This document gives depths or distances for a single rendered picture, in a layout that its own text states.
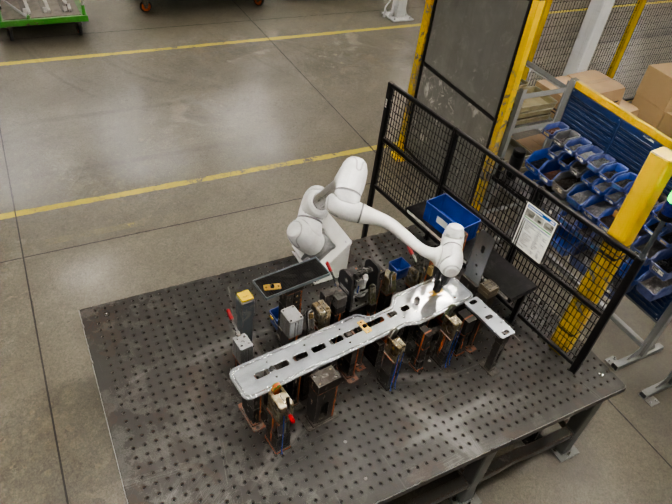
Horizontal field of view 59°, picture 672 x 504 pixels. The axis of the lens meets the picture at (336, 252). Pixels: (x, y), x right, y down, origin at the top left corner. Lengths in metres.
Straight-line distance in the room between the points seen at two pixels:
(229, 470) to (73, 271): 2.43
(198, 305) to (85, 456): 1.06
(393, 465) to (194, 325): 1.29
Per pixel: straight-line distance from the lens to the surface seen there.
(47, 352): 4.32
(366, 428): 3.00
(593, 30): 6.87
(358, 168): 2.94
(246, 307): 2.87
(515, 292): 3.37
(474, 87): 5.06
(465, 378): 3.31
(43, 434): 3.96
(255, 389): 2.71
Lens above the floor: 3.22
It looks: 41 degrees down
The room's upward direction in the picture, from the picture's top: 8 degrees clockwise
